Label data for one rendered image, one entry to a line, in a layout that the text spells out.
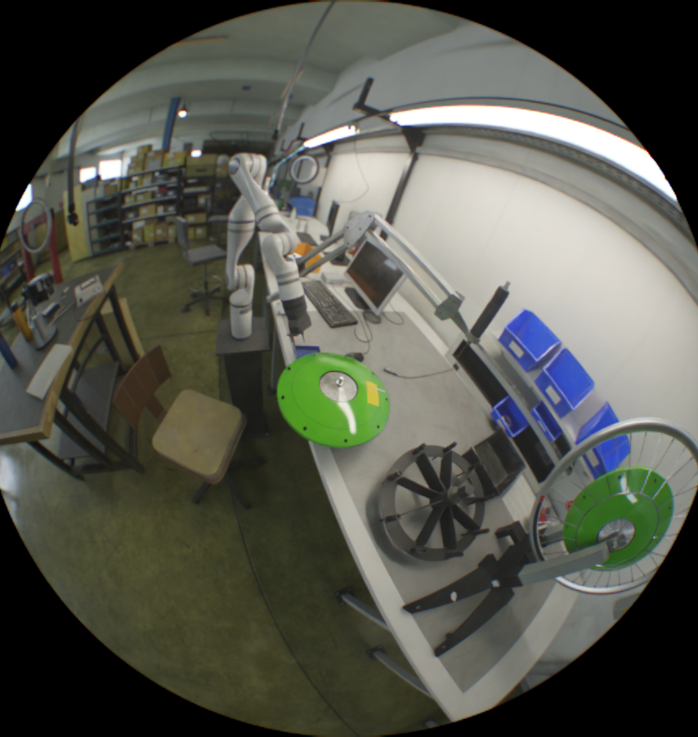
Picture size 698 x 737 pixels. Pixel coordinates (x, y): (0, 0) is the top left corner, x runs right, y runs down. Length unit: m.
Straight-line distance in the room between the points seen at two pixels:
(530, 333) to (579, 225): 0.58
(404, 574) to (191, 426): 0.97
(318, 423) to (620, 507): 0.74
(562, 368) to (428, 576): 0.93
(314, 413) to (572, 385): 1.03
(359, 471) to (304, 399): 0.27
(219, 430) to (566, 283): 1.63
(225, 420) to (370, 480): 0.68
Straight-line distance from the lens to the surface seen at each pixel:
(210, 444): 1.03
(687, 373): 1.22
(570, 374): 1.13
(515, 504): 1.06
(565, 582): 0.86
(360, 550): 0.65
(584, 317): 1.14
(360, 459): 0.70
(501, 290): 0.66
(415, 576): 0.72
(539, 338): 1.15
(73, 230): 7.34
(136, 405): 1.09
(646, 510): 0.65
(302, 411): 0.54
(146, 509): 1.79
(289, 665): 1.79
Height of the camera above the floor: 1.53
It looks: 43 degrees down
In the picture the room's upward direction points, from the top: 22 degrees clockwise
